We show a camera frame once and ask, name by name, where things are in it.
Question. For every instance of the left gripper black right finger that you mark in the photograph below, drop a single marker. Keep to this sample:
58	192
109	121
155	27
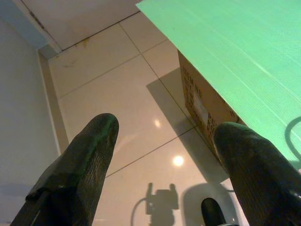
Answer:
258	176

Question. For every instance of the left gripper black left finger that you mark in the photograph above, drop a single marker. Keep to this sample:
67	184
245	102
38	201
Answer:
77	169

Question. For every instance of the grey door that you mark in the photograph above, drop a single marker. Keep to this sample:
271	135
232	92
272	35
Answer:
21	106

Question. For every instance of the brown cardboard box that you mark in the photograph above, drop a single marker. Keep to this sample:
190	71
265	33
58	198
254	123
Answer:
211	103

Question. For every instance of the green corrugated plastic board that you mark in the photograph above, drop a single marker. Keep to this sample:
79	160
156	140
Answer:
235	47

